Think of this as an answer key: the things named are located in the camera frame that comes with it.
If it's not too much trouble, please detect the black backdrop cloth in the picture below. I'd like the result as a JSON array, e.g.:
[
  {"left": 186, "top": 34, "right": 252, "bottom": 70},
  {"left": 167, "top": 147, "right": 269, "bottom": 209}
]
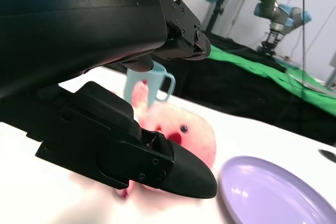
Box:
[{"left": 157, "top": 34, "right": 336, "bottom": 146}]

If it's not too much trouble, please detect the black hanging cable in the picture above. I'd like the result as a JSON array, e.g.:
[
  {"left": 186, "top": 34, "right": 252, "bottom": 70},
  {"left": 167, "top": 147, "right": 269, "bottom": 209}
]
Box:
[{"left": 301, "top": 0, "right": 308, "bottom": 87}]

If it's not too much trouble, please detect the black stand pole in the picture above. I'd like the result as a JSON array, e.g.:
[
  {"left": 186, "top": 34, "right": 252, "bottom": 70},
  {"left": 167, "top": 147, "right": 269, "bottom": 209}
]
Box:
[{"left": 204, "top": 0, "right": 237, "bottom": 35}]

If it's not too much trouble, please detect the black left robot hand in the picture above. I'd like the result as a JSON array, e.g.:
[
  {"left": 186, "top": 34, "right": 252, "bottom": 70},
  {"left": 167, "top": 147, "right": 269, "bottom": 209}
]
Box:
[{"left": 0, "top": 0, "right": 218, "bottom": 200}]

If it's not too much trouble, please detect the pink plush beaver doll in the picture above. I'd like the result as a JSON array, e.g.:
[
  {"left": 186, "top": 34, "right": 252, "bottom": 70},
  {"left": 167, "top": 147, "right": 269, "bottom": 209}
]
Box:
[{"left": 69, "top": 79, "right": 217, "bottom": 200}]

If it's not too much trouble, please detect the black table grommet hole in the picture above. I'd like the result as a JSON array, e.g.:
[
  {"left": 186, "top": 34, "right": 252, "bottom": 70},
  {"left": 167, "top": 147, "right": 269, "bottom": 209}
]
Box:
[{"left": 318, "top": 149, "right": 336, "bottom": 164}]

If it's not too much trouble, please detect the green cloth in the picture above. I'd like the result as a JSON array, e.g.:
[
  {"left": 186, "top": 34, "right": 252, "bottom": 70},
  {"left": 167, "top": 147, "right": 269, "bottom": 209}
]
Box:
[{"left": 207, "top": 44, "right": 336, "bottom": 117}]

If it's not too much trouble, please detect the teal plastic mug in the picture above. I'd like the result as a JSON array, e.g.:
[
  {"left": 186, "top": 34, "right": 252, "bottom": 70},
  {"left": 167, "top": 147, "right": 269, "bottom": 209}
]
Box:
[{"left": 123, "top": 60, "right": 176, "bottom": 109}]

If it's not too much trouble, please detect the purple plastic plate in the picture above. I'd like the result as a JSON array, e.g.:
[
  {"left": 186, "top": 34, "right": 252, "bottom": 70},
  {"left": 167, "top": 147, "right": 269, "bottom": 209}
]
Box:
[{"left": 219, "top": 155, "right": 336, "bottom": 224}]

